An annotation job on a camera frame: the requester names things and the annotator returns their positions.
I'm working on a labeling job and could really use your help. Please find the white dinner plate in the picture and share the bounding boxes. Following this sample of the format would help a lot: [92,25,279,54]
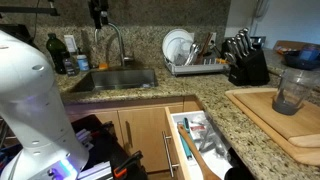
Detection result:
[162,28,195,64]

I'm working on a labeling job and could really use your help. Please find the stainless steel sink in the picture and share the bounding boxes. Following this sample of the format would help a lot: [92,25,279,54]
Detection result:
[69,68,158,94]

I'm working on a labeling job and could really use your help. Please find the steel handled knife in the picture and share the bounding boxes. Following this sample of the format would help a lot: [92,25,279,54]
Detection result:
[225,39,239,59]
[232,35,246,58]
[242,27,256,51]
[237,32,251,54]

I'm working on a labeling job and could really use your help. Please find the small wooden cutting board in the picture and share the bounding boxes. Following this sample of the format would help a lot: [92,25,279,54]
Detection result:
[232,90,320,149]

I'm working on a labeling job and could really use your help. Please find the dark blue bowl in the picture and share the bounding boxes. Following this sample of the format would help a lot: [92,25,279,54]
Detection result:
[283,49,320,71]

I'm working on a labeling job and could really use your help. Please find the large wooden cutting board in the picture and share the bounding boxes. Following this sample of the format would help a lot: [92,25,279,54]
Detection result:
[224,87,320,167]

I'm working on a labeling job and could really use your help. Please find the black knife block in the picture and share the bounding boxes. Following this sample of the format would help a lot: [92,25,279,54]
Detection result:
[228,48,271,87]

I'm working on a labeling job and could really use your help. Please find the white tub with blue label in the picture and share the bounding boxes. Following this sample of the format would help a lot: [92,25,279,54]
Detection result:
[76,54,90,72]

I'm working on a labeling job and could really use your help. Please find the black round utensil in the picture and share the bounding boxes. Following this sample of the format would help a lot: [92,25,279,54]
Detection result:
[223,148,255,180]

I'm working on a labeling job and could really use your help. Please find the plastic bagged cutlery pile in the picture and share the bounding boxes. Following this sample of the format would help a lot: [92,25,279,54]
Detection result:
[189,114,231,158]

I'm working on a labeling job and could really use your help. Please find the small clear soap bottle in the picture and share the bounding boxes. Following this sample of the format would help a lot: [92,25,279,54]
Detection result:
[63,51,80,77]

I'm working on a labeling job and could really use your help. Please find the wooden drawer with metal handle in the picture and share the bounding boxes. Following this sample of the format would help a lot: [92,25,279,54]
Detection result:
[162,105,256,180]

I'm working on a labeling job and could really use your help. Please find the blue plastic cup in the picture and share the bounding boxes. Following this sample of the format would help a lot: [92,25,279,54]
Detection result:
[298,43,320,62]

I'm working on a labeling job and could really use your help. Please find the metal serving spoon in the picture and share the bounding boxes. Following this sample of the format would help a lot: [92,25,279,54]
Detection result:
[184,42,203,66]

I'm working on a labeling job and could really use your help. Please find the white wall outlet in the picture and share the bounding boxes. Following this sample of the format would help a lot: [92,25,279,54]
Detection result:
[63,34,78,54]
[209,31,218,44]

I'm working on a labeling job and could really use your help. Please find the steel kitchen scissors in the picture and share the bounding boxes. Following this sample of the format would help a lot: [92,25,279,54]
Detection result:
[223,51,238,68]

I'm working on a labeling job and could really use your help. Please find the black countertop appliance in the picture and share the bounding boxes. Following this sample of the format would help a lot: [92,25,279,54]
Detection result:
[249,35,267,49]

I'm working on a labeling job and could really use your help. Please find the teal handled utensil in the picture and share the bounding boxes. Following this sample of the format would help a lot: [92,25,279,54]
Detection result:
[178,117,194,159]

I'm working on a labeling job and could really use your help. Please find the grey dish rack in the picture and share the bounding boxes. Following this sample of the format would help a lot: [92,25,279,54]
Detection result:
[163,56,231,77]

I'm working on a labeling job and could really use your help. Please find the silver aluminium profile bars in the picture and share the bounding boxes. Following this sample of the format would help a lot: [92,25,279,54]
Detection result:
[74,128,114,180]

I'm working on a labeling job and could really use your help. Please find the wide wooden cabinet door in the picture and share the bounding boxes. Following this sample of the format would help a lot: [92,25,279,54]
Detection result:
[117,104,184,174]

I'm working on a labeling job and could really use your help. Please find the long wooden spoon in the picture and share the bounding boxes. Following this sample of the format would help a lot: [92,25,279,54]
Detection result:
[177,123,223,180]

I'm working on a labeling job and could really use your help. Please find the orange and black clamp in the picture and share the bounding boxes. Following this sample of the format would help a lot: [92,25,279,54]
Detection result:
[113,150,144,179]

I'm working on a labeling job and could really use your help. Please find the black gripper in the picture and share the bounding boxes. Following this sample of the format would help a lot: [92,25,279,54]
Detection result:
[88,0,110,30]

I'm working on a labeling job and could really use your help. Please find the dark green glass bottle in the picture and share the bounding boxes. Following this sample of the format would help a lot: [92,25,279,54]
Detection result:
[45,32,68,75]

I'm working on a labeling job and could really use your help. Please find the brown wooden utensil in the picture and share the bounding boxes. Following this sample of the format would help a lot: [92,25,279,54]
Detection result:
[196,32,214,64]

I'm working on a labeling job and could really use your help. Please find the steel gooseneck faucet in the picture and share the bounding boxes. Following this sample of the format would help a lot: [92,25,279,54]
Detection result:
[94,22,136,68]

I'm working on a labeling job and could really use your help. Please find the brown wooden box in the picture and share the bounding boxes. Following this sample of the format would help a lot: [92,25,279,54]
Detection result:
[273,39,308,56]

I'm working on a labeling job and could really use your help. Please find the white drawer tray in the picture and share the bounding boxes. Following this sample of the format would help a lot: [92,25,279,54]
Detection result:
[170,110,234,180]

